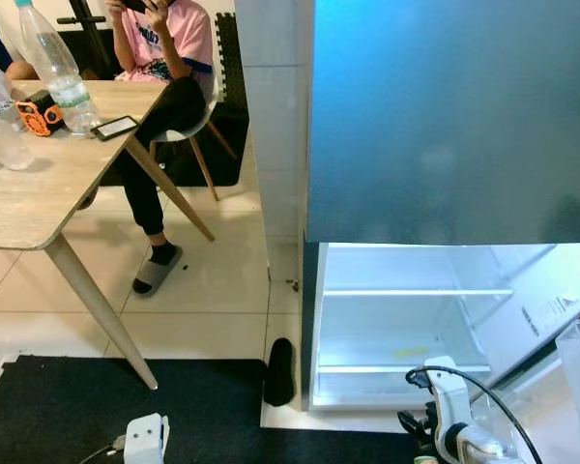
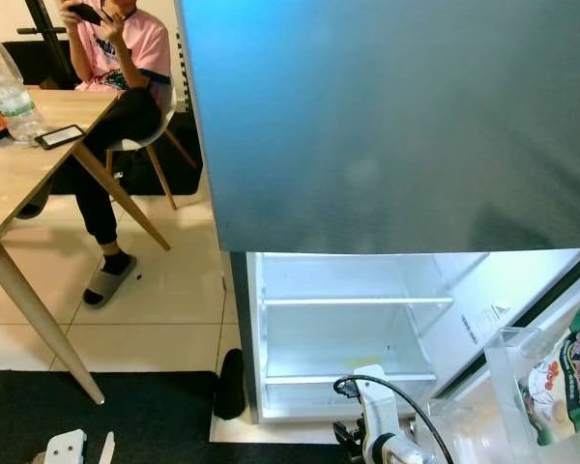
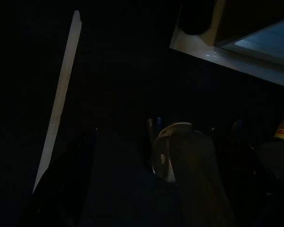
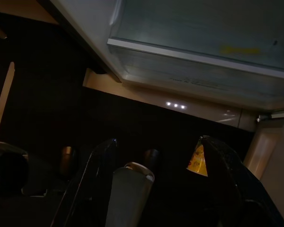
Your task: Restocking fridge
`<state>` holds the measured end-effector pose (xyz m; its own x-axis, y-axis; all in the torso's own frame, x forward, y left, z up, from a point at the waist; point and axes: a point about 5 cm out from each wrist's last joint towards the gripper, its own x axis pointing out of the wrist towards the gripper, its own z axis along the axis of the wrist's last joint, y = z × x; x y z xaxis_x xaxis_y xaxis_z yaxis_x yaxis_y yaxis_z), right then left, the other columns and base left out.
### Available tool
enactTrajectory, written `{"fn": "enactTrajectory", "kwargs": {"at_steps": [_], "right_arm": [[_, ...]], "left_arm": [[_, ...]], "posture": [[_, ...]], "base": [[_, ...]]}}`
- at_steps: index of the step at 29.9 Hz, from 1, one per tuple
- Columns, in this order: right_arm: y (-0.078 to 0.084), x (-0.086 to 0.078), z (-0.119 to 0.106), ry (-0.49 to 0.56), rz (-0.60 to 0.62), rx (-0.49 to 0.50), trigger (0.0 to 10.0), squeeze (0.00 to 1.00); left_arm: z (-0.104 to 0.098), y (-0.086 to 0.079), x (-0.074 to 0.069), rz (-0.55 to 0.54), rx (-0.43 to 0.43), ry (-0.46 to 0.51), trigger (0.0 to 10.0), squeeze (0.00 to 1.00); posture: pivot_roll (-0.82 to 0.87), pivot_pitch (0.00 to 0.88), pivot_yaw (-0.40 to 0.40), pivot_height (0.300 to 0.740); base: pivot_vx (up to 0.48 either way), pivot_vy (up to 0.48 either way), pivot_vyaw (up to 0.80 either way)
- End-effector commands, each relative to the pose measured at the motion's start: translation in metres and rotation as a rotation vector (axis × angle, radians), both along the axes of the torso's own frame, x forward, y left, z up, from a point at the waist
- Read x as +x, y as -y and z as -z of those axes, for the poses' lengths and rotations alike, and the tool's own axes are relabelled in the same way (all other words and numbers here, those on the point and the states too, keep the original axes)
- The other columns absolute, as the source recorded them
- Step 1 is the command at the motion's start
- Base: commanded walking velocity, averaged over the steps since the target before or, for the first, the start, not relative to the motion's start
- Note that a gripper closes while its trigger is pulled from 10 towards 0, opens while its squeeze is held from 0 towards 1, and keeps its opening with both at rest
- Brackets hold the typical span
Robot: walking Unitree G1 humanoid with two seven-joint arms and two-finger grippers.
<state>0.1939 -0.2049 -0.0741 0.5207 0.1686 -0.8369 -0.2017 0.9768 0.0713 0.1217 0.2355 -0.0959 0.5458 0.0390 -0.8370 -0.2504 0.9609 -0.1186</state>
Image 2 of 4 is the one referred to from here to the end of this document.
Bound grey-blue fridge freezer door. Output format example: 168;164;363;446
177;0;580;256

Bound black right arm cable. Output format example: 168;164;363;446
333;372;457;464

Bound light wooden table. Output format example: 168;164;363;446
0;87;173;405

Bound green snack bag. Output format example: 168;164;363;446
517;285;580;446

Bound large clear water bottle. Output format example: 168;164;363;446
0;24;49;144

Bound white floor strip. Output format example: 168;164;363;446
100;432;118;464

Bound black metal stand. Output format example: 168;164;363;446
17;0;86;90

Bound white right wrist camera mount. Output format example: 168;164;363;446
348;365;403;461

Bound clear fridge door bin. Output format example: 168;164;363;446
483;325;580;464

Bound black slipper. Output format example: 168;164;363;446
213;348;246;420

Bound person in pink shirt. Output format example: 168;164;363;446
53;0;175;308

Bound black smartphone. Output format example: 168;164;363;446
36;124;86;151

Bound black floor carpet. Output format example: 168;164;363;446
0;367;368;464

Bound white chair wooden legs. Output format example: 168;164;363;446
104;77;200;211

